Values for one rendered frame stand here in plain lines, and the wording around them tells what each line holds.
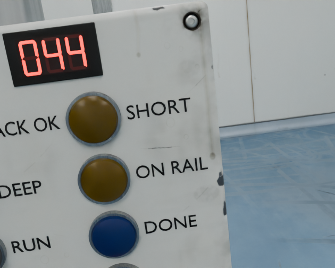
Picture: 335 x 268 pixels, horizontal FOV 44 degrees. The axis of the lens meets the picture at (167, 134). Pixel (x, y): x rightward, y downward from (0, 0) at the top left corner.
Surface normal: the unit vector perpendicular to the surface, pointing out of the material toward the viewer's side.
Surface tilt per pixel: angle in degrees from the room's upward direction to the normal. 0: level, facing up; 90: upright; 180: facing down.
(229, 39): 90
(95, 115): 88
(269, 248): 0
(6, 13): 90
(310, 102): 90
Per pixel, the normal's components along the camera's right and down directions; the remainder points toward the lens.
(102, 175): 0.07, 0.22
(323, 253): -0.12, -0.95
